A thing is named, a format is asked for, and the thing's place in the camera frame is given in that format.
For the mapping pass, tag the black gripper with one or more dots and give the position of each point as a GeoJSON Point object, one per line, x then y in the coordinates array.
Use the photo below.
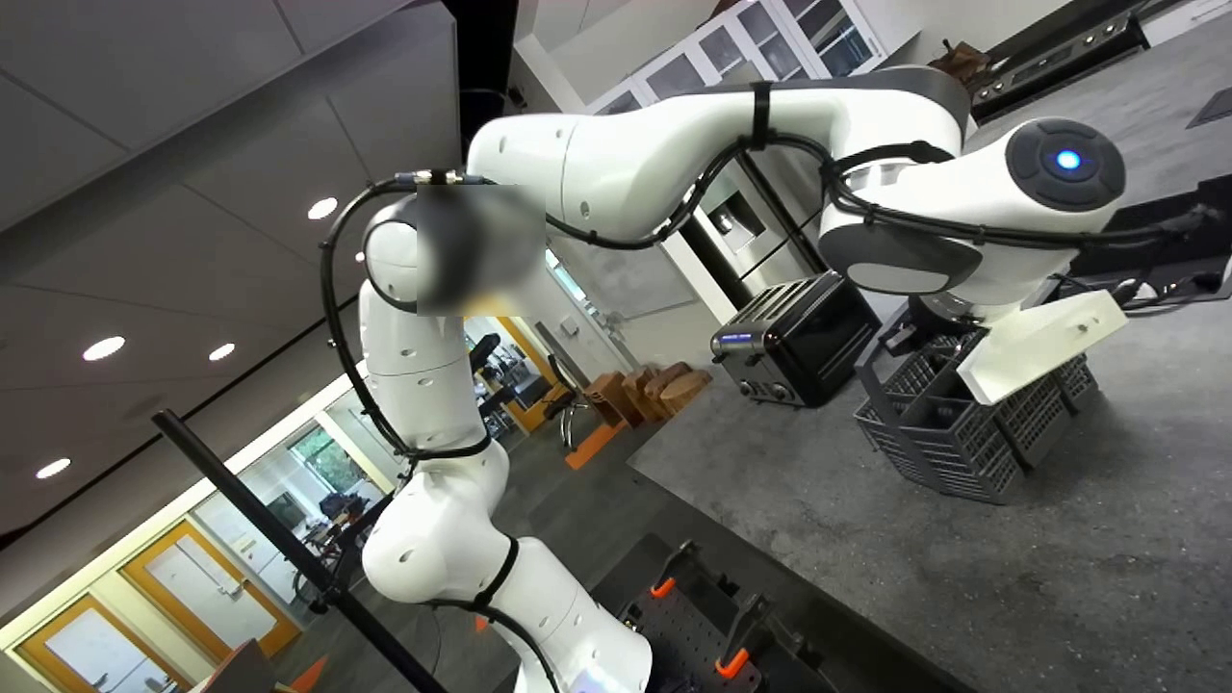
{"type": "Point", "coordinates": [930, 336]}

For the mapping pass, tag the gray plastic cutlery box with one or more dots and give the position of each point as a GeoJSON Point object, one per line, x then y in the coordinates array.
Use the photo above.
{"type": "Point", "coordinates": [965, 445]}

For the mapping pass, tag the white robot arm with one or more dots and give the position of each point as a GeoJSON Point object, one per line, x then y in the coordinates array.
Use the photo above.
{"type": "Point", "coordinates": [579, 168]}

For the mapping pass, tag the black and steel toaster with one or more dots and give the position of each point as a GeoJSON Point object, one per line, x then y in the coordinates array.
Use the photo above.
{"type": "Point", "coordinates": [801, 340]}

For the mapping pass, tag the stainless steel refrigerator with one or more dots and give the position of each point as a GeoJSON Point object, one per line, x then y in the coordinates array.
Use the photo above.
{"type": "Point", "coordinates": [733, 233]}

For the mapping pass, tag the brown wooden furniture stack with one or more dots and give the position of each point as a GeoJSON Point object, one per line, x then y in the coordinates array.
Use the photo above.
{"type": "Point", "coordinates": [635, 396]}

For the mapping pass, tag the black kitchen oven range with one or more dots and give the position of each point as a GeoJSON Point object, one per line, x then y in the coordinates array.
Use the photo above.
{"type": "Point", "coordinates": [1054, 51]}

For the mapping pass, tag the round recessed ceiling light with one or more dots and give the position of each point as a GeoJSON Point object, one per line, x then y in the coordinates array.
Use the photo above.
{"type": "Point", "coordinates": [51, 467]}
{"type": "Point", "coordinates": [219, 351]}
{"type": "Point", "coordinates": [322, 205]}
{"type": "Point", "coordinates": [100, 347]}

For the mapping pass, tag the black pole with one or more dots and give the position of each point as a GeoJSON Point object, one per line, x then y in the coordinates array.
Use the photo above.
{"type": "Point", "coordinates": [294, 550]}

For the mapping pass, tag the orange framed glass door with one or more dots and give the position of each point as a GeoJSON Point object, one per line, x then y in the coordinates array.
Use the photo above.
{"type": "Point", "coordinates": [212, 590]}
{"type": "Point", "coordinates": [90, 646]}

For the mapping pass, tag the white glass-door wall cabinet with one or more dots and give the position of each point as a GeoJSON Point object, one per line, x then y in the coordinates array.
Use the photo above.
{"type": "Point", "coordinates": [756, 51]}

